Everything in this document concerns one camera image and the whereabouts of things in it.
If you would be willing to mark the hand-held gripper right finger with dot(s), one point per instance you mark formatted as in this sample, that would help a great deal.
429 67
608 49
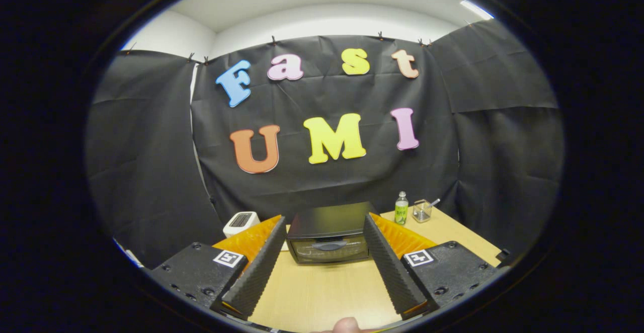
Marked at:
395 272

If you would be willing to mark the black toaster oven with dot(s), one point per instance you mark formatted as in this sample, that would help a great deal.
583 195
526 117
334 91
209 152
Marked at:
329 222

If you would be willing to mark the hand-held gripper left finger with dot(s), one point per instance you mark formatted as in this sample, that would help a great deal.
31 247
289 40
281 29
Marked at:
256 275

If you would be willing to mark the white pop-up toaster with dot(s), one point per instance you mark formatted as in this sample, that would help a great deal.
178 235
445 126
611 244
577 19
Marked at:
240 222

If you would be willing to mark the green label drink bottle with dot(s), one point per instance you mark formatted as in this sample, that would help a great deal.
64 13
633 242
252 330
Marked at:
401 213

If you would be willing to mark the metal spoon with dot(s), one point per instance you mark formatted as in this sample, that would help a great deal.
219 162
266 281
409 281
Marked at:
433 203

